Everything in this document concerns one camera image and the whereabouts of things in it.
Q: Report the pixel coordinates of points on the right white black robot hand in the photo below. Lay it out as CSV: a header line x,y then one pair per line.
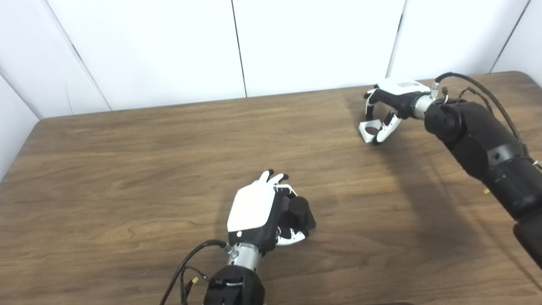
x,y
400,97

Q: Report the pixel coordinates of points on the black peg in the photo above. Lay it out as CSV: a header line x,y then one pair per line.
x,y
298,209

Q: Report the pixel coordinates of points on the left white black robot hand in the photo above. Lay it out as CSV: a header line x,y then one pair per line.
x,y
252,207

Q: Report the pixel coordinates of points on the white square piece with hole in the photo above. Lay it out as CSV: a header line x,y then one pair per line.
x,y
367,136

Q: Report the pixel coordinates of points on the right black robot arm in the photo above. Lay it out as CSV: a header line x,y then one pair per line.
x,y
478,140

